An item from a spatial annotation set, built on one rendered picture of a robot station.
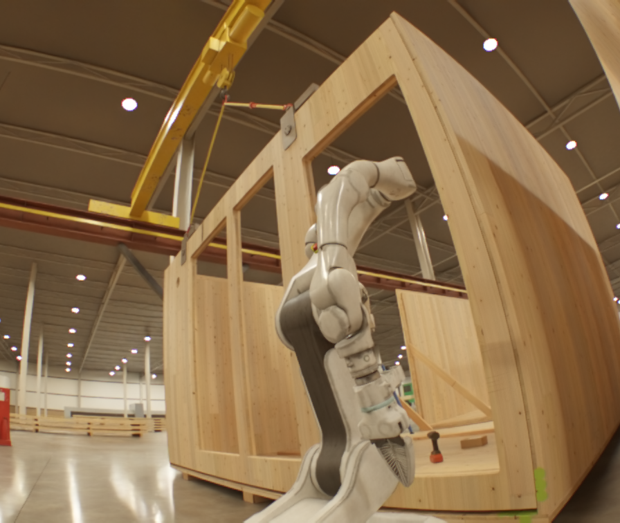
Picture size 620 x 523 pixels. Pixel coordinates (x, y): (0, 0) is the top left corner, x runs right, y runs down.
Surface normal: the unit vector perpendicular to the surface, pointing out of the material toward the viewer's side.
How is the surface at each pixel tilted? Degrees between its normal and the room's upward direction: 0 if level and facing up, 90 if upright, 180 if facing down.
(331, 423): 105
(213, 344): 90
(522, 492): 90
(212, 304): 90
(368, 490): 90
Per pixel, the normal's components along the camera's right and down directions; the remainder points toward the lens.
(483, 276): -0.80, -0.15
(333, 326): -0.68, 0.14
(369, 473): 0.61, -0.37
